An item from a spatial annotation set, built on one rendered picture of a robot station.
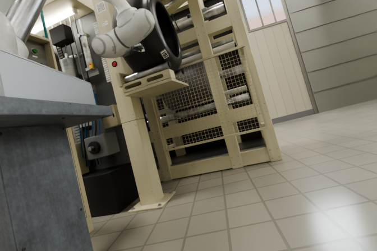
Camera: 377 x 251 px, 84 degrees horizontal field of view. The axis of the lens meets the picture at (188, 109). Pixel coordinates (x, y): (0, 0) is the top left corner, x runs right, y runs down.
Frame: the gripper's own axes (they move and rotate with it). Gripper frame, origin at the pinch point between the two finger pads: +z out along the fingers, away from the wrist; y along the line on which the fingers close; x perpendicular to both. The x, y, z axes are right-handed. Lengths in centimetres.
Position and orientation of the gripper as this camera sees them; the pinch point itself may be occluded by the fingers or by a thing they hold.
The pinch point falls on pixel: (141, 49)
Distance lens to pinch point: 134.6
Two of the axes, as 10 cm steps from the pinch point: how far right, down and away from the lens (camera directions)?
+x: 3.1, 9.4, 1.7
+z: 2.2, -2.4, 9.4
